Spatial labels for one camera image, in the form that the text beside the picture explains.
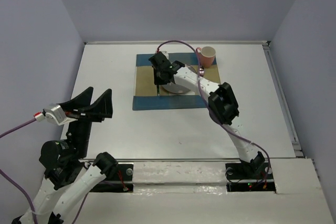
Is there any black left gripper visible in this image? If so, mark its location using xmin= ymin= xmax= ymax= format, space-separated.
xmin=59 ymin=85 xmax=114 ymax=157

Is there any grey reindeer plate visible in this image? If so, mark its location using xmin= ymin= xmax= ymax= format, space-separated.
xmin=158 ymin=62 xmax=196 ymax=94

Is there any blue and tan cloth placemat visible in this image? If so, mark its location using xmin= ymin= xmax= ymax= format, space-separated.
xmin=132 ymin=52 xmax=222 ymax=111

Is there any spoon with teal handle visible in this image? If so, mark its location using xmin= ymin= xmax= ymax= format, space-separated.
xmin=199 ymin=67 xmax=205 ymax=77

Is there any pink mug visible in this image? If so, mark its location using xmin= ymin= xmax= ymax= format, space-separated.
xmin=196 ymin=46 xmax=216 ymax=68

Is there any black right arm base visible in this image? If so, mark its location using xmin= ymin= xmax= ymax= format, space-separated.
xmin=225 ymin=162 xmax=276 ymax=193

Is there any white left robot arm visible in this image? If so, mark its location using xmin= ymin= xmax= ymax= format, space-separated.
xmin=12 ymin=87 xmax=118 ymax=223

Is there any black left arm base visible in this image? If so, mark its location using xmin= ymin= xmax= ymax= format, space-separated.
xmin=91 ymin=163 xmax=134 ymax=193

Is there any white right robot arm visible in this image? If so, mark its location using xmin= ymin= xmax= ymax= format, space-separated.
xmin=149 ymin=52 xmax=265 ymax=179

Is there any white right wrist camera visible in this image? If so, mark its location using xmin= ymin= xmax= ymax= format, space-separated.
xmin=160 ymin=50 xmax=169 ymax=58

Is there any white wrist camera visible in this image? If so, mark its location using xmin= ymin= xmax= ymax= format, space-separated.
xmin=34 ymin=104 xmax=78 ymax=126
xmin=160 ymin=50 xmax=169 ymax=58

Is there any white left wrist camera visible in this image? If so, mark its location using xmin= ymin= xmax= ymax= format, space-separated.
xmin=34 ymin=104 xmax=78 ymax=126

